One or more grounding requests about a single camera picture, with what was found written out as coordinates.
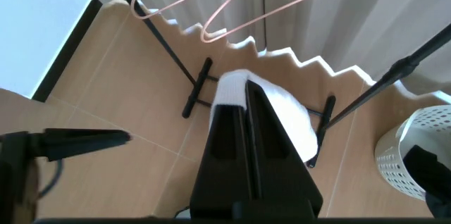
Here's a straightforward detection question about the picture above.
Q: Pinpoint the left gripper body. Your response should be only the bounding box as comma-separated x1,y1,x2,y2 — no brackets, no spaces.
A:
0,131,47,223

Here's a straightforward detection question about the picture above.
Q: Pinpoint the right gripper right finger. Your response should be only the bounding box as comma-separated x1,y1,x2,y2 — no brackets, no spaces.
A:
244,79,323,218

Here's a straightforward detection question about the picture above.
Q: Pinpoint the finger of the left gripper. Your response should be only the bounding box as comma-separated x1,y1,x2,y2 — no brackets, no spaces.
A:
37,128,132,162

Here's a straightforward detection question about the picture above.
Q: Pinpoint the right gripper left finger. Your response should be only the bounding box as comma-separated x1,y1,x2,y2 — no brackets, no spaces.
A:
190,104,253,218

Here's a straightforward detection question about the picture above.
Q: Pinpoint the white printed t-shirt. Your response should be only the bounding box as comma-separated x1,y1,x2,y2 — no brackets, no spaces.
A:
209,68,320,163

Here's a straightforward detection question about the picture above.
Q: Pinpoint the white laundry basket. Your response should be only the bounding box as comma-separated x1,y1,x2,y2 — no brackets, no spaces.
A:
373,104,451,202

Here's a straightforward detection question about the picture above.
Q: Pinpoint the black clothes rack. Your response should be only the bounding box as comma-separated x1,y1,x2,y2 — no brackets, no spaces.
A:
104,0,451,169

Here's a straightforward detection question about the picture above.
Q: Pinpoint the beige curtain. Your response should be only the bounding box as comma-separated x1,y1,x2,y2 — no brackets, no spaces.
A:
68,0,451,97

